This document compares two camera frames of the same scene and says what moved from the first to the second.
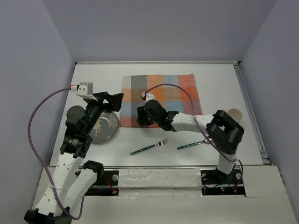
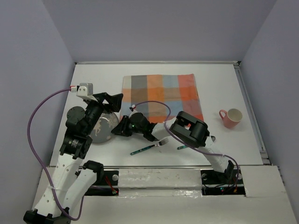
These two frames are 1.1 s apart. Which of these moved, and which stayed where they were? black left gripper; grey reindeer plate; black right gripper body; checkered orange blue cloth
Moved: black right gripper body
Stayed: black left gripper; grey reindeer plate; checkered orange blue cloth
